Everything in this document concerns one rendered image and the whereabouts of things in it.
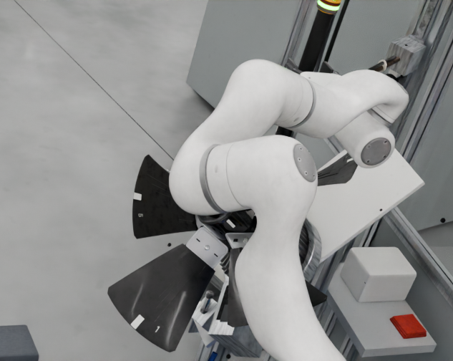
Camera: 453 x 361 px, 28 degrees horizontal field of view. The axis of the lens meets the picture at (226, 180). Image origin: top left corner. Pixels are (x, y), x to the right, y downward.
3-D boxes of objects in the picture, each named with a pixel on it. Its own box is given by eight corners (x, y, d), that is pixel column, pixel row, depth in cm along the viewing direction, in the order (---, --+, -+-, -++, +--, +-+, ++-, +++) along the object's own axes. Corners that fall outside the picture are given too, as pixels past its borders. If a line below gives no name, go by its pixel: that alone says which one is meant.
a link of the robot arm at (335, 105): (317, 29, 146) (392, 74, 171) (256, 104, 151) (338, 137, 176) (352, 62, 142) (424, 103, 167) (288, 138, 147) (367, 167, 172)
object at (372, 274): (380, 266, 276) (393, 238, 271) (405, 301, 264) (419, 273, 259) (333, 267, 269) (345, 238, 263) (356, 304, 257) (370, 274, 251)
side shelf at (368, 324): (374, 268, 280) (378, 261, 278) (433, 352, 253) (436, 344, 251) (308, 270, 270) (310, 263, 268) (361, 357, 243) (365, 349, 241)
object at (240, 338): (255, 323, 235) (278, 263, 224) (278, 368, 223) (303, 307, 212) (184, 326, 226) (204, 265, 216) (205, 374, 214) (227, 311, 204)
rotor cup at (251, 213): (245, 195, 228) (218, 167, 220) (280, 218, 218) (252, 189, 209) (208, 239, 227) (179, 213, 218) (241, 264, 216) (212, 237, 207)
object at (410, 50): (396, 59, 249) (407, 31, 245) (418, 70, 247) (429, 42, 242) (380, 67, 241) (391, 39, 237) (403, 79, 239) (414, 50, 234)
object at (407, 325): (411, 317, 259) (413, 312, 258) (426, 337, 253) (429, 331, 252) (388, 319, 255) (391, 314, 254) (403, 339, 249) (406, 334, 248)
